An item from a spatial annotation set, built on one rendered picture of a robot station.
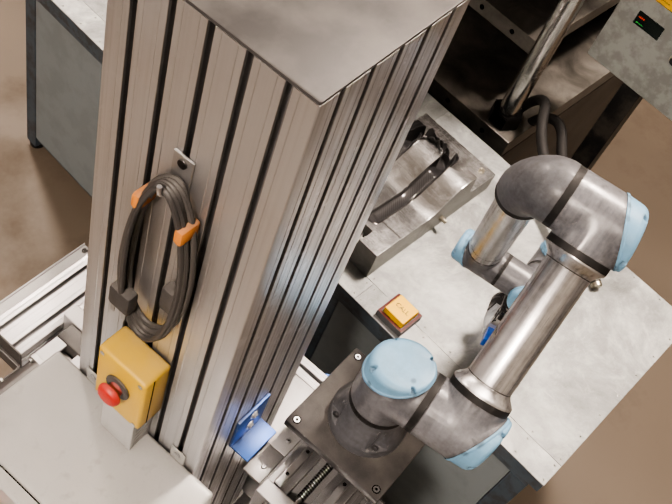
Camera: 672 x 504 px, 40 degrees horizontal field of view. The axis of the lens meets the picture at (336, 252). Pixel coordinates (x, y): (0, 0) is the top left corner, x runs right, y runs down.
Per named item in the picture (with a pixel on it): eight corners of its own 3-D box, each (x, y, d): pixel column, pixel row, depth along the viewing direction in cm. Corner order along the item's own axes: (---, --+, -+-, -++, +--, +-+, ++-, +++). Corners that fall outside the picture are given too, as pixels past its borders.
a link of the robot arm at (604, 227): (407, 419, 167) (580, 164, 158) (476, 468, 165) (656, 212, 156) (397, 436, 155) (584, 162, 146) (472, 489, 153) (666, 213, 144)
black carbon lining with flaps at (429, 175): (373, 232, 223) (385, 208, 215) (327, 189, 227) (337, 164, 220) (460, 172, 242) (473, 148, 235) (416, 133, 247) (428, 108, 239)
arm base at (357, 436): (374, 474, 167) (390, 452, 160) (311, 419, 170) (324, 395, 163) (419, 420, 176) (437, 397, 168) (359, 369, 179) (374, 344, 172)
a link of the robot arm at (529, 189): (496, 168, 147) (440, 269, 193) (555, 206, 145) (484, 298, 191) (532, 117, 151) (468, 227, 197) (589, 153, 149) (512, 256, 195)
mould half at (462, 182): (366, 277, 223) (382, 245, 213) (293, 206, 230) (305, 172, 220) (487, 188, 251) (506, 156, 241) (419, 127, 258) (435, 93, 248)
